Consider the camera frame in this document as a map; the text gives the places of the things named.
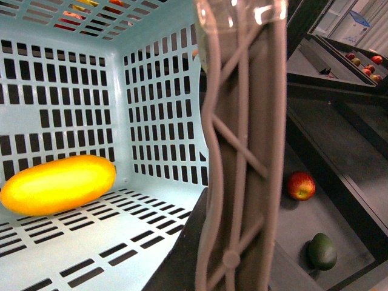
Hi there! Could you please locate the light blue plastic basket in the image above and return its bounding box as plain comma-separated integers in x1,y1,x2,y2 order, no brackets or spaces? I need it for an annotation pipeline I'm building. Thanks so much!
0,0,289,291

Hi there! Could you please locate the yellow mango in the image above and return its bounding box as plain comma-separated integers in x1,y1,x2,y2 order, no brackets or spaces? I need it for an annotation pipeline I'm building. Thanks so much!
1,155,116,216

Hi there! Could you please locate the red yellow apple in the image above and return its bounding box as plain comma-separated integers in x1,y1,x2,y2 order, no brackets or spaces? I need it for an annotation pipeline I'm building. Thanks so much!
286,171,316,201

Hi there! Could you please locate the dark green avocado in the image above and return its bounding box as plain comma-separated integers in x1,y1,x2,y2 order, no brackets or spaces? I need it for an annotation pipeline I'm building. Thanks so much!
307,233,338,271

